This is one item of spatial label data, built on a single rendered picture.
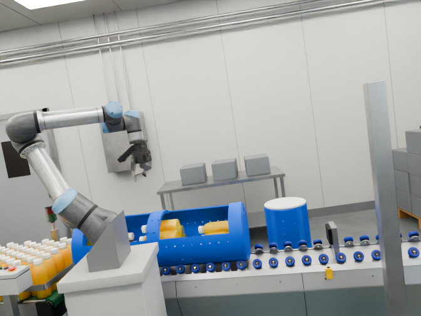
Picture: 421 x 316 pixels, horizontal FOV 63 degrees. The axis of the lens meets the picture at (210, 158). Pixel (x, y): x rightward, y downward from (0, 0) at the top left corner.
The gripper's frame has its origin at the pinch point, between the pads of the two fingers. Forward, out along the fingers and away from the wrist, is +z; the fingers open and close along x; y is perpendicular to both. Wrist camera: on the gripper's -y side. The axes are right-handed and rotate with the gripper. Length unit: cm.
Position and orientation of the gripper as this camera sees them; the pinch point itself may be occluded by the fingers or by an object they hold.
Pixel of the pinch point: (139, 179)
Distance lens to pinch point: 181.4
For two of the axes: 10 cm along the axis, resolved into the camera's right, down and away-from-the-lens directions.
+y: 9.7, -1.5, -1.7
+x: 1.6, -1.2, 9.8
